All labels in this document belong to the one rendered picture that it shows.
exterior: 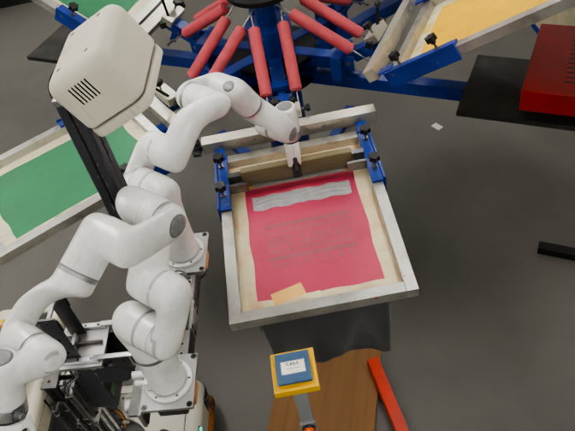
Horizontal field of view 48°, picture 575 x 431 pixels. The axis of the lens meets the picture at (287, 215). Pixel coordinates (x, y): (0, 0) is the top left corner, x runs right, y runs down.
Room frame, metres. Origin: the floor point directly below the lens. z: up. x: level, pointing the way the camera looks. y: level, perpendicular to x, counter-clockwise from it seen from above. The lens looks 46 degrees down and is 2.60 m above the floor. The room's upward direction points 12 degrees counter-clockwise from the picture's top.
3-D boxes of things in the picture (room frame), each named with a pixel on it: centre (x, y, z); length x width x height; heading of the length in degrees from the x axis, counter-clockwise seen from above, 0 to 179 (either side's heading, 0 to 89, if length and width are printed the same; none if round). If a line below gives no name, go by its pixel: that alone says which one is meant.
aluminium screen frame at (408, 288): (1.56, -0.06, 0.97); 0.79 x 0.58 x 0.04; 178
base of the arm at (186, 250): (1.37, 0.35, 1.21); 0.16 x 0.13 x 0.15; 82
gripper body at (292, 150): (1.77, -0.07, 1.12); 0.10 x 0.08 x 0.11; 178
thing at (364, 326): (1.26, -0.05, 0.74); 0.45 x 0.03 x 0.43; 88
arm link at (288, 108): (1.75, -0.03, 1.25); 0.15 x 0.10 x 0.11; 135
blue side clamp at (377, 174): (1.79, -0.35, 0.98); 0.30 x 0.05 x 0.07; 178
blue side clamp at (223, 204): (1.80, 0.21, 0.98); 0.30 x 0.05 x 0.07; 178
